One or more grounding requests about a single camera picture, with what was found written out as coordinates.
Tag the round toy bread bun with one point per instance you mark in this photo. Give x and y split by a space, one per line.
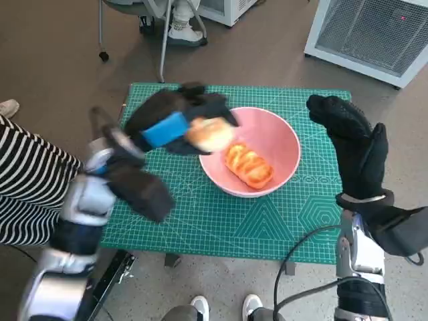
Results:
210 133

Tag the black knitted gloved right hand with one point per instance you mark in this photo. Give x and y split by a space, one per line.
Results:
362 155

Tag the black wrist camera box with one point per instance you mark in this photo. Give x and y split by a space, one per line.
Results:
143 194
401 230

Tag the pink bowl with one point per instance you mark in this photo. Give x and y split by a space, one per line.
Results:
284 150

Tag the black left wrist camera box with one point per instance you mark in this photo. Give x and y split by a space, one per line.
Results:
143 194

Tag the grey office chair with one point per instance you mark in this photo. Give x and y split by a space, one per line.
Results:
127 6

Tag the black case with metal latch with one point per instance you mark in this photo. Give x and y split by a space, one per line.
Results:
113 277

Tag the white freezer cabinet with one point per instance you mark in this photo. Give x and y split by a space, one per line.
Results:
234 12

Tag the person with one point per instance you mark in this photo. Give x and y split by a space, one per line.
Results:
184 33
26 180

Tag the green cutting mat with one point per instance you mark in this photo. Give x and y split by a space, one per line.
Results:
214 220

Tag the grey table bracket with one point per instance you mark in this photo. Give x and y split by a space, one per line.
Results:
290 268
171 261

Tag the robot right leg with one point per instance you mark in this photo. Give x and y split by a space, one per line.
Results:
252 306

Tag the white appliance with mesh grille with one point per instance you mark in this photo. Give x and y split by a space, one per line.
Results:
368 33

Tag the bare black left hand blue tape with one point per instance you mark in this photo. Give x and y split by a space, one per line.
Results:
164 130

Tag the braided toy bread loaf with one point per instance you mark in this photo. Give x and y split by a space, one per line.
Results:
250 167

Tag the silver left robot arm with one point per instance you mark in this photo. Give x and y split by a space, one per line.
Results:
83 204

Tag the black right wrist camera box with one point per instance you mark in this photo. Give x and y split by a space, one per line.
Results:
401 230

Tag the silver metal pole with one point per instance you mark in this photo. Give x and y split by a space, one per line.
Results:
164 47

